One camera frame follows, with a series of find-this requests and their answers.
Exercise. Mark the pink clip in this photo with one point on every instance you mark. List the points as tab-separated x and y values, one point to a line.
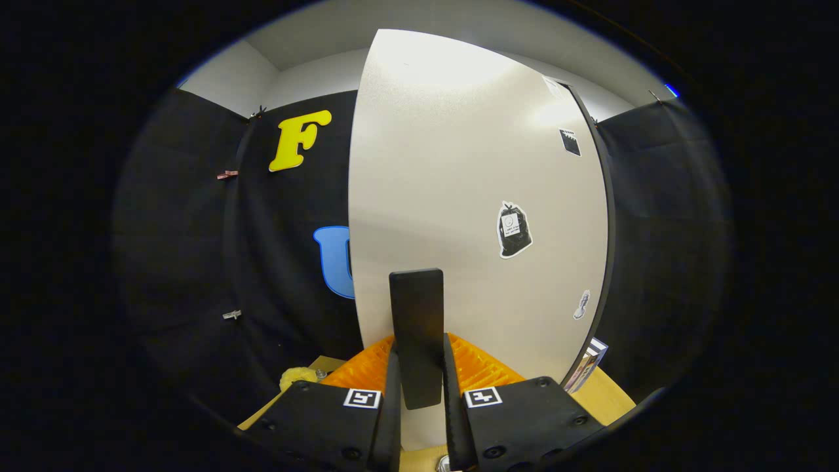
227	174

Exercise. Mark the large white purple box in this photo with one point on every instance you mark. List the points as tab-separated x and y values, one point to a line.
585	367

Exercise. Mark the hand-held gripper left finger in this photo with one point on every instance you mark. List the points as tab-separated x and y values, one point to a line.
392	419

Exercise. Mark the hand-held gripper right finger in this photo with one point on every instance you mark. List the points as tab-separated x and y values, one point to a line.
453	419

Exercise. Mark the yellow pineapple plush toy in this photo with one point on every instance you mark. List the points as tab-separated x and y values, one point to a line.
297	378

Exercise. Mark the small black clip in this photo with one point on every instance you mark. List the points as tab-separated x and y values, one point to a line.
261	112
655	97

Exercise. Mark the white clip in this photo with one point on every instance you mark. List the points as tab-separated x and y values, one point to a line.
231	314

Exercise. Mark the short ceiling light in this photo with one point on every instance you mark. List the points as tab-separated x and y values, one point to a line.
670	90

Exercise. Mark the black backdrop cloth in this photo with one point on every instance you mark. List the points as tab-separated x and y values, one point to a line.
262	262

